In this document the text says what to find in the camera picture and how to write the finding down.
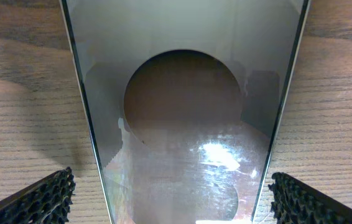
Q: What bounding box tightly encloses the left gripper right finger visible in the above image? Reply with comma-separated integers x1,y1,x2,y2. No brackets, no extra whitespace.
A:
269,172,352,224

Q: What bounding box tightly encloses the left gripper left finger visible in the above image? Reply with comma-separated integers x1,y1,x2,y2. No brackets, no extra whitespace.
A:
0,167,76,224

